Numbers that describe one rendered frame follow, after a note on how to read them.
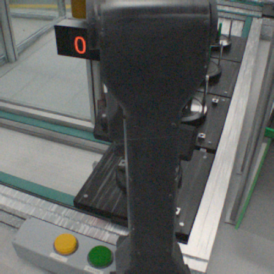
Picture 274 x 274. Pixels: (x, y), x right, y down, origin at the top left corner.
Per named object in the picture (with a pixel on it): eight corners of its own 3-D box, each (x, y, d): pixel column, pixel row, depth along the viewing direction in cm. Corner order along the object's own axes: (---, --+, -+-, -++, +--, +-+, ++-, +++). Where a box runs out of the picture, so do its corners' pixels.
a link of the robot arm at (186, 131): (185, 160, 54) (194, 122, 54) (77, 134, 59) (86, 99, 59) (191, 162, 62) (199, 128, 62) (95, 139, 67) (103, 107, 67)
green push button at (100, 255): (106, 272, 59) (106, 266, 58) (85, 265, 60) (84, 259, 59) (115, 254, 62) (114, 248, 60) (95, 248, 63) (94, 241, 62)
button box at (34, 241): (112, 295, 61) (111, 279, 57) (17, 257, 66) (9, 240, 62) (126, 265, 66) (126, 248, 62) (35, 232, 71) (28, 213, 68)
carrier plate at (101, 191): (188, 241, 64) (189, 235, 63) (73, 207, 71) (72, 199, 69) (213, 160, 82) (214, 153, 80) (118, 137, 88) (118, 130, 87)
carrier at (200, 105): (214, 156, 83) (222, 113, 75) (121, 134, 89) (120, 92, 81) (230, 104, 100) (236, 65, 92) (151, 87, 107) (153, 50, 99)
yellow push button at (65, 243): (71, 259, 61) (69, 254, 59) (52, 252, 62) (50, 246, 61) (81, 243, 64) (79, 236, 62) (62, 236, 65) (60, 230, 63)
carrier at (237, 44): (240, 67, 118) (245, 33, 110) (174, 55, 125) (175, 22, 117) (246, 41, 136) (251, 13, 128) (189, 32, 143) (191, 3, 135)
